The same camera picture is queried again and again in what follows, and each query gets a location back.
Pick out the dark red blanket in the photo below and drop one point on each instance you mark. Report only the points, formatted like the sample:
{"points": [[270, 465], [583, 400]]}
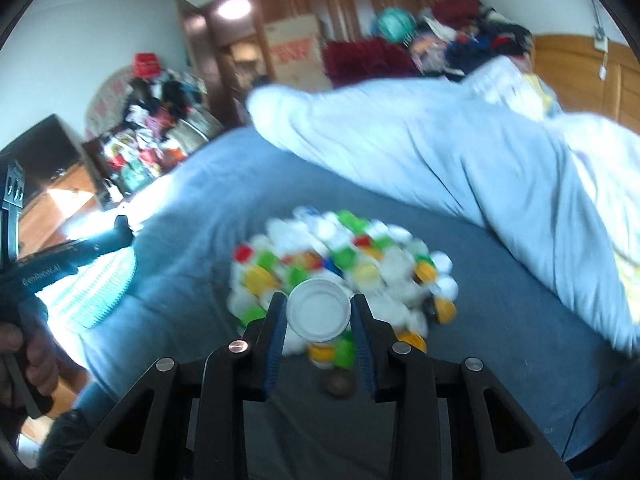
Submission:
{"points": [[367, 62]]}

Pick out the person's dark clothing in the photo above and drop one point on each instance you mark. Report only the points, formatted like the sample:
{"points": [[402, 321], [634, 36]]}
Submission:
{"points": [[65, 437]]}

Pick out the teal striped knitted cloth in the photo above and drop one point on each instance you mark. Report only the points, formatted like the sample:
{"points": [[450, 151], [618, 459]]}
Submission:
{"points": [[95, 290]]}

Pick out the cardboard box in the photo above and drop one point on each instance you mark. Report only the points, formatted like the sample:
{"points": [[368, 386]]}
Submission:
{"points": [[295, 55]]}

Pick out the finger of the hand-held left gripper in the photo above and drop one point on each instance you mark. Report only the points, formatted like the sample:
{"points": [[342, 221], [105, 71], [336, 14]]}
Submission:
{"points": [[100, 245]]}

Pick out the pile of mixed clothes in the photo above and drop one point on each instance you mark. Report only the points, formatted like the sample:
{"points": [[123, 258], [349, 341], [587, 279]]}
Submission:
{"points": [[475, 40]]}

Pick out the green round ball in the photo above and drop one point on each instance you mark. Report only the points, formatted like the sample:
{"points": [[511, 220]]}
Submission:
{"points": [[395, 24]]}

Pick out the black television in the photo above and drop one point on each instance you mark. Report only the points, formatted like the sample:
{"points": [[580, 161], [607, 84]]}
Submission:
{"points": [[40, 150]]}

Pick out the heap of household clutter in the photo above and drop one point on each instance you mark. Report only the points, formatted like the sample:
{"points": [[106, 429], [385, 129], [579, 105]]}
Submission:
{"points": [[150, 125]]}

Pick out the pile of colourful bottle caps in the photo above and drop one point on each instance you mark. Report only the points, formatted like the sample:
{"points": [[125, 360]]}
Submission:
{"points": [[390, 265]]}

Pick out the brown wooden door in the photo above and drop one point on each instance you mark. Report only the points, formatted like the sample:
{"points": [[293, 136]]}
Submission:
{"points": [[200, 55]]}

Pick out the round ceiling light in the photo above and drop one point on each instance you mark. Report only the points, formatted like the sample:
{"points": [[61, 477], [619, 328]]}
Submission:
{"points": [[235, 7]]}

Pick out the large white plastic lid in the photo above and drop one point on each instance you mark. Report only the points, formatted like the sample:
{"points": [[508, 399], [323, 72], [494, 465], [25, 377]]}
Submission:
{"points": [[317, 310]]}

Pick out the person's left hand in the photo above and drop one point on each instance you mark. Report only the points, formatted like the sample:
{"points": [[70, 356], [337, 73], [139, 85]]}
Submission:
{"points": [[37, 355]]}

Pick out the white pillow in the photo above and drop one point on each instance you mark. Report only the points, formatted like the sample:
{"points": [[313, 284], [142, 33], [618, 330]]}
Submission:
{"points": [[610, 185]]}

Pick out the wooden headboard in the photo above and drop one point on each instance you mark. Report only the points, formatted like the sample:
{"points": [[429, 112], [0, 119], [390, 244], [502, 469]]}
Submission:
{"points": [[565, 70]]}

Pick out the light blue duvet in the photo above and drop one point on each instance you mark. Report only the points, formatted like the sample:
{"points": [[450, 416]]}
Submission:
{"points": [[425, 150]]}

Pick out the blue bed sheet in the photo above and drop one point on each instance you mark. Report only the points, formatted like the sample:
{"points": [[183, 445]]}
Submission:
{"points": [[200, 200]]}

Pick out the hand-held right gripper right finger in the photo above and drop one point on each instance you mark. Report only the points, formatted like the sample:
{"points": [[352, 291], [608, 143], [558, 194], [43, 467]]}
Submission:
{"points": [[361, 347]]}

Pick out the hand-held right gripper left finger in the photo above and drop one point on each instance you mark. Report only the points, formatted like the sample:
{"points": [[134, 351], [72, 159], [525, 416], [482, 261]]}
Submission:
{"points": [[275, 342]]}

